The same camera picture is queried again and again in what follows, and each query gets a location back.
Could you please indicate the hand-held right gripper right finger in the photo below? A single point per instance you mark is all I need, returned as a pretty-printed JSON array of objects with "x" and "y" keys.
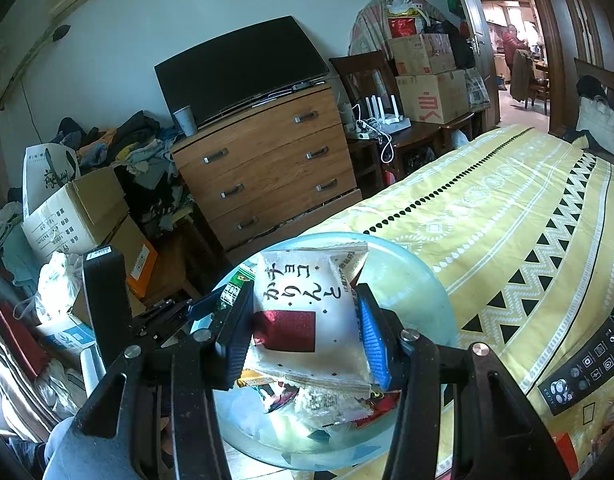
[{"x": 377, "y": 340}]

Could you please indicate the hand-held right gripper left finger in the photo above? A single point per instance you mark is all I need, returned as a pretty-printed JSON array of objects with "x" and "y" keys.
[{"x": 237, "y": 330}]

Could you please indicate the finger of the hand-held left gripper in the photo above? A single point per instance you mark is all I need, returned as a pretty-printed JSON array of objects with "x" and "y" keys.
[{"x": 204, "y": 307}]

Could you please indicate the light blue plastic bowl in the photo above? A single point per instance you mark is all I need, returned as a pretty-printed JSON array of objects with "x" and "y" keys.
[{"x": 417, "y": 280}]

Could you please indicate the white snack packet red square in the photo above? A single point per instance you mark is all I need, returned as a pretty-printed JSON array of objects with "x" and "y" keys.
[{"x": 307, "y": 290}]

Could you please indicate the bowlful of snack packets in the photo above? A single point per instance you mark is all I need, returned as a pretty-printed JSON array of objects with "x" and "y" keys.
[{"x": 317, "y": 405}]

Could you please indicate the orange sided cardboard box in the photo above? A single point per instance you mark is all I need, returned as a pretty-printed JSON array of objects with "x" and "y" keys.
[{"x": 137, "y": 260}]

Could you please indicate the crumpled white plastic bag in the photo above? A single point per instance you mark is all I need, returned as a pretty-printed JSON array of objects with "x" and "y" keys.
[{"x": 57, "y": 285}]

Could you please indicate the blue white carton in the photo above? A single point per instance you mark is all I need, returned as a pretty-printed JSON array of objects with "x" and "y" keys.
[{"x": 67, "y": 335}]

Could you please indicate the large open cardboard box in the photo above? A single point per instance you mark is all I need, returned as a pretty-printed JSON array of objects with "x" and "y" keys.
[{"x": 72, "y": 215}]

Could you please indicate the white calligraphy paper bag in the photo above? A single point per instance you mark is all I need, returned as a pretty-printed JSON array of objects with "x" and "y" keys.
[{"x": 47, "y": 175}]

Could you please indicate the heap of crumpled clothes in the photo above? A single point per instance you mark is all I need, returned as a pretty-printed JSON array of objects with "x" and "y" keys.
[{"x": 137, "y": 160}]

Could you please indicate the wooden drawer dresser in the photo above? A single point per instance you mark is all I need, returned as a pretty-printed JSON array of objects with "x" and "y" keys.
[{"x": 267, "y": 170}]

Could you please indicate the yellow patterned bedsheet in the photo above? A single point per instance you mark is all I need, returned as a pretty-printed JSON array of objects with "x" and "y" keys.
[{"x": 512, "y": 220}]

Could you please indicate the grey cup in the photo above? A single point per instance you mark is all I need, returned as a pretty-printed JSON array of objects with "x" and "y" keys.
[{"x": 186, "y": 121}]

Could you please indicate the dark wooden side table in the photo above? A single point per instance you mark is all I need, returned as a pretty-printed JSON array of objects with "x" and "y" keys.
[{"x": 417, "y": 140}]

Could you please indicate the white power strip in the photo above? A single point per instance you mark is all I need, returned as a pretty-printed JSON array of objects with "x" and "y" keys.
[{"x": 362, "y": 134}]

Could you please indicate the black product box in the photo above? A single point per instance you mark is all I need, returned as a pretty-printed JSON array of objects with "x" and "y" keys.
[{"x": 587, "y": 360}]

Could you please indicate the red flat packet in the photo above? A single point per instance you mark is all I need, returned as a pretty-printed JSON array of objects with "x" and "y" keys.
[{"x": 564, "y": 455}]

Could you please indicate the white router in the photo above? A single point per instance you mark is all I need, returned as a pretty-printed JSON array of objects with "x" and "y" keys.
[{"x": 387, "y": 115}]

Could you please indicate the black flat television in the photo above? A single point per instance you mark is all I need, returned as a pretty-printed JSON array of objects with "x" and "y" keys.
[{"x": 242, "y": 70}]

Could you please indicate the cardboard box red print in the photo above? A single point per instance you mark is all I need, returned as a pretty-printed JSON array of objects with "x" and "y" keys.
[{"x": 432, "y": 97}]

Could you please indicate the dark wooden chair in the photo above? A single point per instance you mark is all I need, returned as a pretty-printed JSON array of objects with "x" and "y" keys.
[{"x": 362, "y": 80}]

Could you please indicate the newspaper print bag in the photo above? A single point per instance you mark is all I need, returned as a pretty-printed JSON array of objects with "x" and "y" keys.
[{"x": 477, "y": 90}]

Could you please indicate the plain brown cardboard box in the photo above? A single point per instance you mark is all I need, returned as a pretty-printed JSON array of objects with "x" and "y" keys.
[{"x": 422, "y": 55}]

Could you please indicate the chair with draped jacket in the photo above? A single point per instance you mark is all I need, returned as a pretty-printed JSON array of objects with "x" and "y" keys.
[{"x": 524, "y": 77}]

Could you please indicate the black hanging garment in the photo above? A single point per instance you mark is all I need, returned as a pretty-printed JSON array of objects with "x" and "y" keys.
[{"x": 452, "y": 40}]

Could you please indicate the white tote bag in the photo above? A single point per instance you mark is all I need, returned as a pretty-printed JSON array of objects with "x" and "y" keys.
[{"x": 599, "y": 125}]

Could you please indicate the red shopping bag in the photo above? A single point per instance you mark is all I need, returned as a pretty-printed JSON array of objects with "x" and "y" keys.
[{"x": 404, "y": 27}]

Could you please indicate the cloth-covered round table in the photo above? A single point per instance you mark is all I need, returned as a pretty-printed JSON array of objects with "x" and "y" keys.
[{"x": 367, "y": 25}]

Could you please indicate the wooden room door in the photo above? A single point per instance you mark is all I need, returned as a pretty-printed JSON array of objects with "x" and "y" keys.
[{"x": 479, "y": 35}]

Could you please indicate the black bag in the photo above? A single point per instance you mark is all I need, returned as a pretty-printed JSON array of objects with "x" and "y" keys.
[{"x": 592, "y": 87}]

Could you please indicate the brown wooden wardrobe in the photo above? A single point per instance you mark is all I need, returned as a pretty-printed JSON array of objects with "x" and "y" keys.
[{"x": 577, "y": 20}]

